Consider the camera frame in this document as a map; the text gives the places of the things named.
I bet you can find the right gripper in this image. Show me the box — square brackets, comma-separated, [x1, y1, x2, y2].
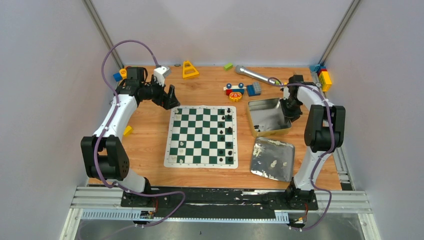
[279, 96, 303, 124]

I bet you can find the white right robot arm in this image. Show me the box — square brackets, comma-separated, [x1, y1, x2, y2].
[281, 74, 346, 209]

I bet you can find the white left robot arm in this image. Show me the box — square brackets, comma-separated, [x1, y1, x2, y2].
[80, 66, 180, 207]

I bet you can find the metal tin with black pieces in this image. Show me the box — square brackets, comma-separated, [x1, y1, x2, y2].
[247, 98, 292, 138]

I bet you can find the green white chess mat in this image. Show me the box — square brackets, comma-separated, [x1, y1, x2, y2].
[163, 105, 239, 169]

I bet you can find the colourful cylinder block row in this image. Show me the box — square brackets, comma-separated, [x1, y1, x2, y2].
[113, 68, 127, 82]

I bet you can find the grey blue brick stack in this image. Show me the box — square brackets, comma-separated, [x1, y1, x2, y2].
[246, 82, 262, 97]

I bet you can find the yellow red blue brick tower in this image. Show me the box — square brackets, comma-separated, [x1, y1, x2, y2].
[317, 66, 332, 92]

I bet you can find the small yellow block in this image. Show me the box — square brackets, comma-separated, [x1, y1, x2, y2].
[123, 125, 134, 137]

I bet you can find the metal tin lid tray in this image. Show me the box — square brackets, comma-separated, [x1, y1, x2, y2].
[250, 137, 295, 183]

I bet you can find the toy block car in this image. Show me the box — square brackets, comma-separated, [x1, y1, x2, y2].
[223, 82, 247, 102]

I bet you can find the silver microphone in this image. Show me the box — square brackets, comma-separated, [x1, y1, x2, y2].
[235, 65, 282, 85]

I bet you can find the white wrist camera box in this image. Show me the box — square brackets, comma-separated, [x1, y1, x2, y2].
[153, 66, 172, 87]

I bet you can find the yellow triangular frame block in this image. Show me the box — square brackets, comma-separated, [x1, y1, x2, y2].
[182, 60, 200, 79]

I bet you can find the green block near wall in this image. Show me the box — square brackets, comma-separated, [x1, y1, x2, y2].
[223, 62, 234, 71]

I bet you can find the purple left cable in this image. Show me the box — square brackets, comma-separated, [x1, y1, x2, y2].
[92, 39, 187, 238]

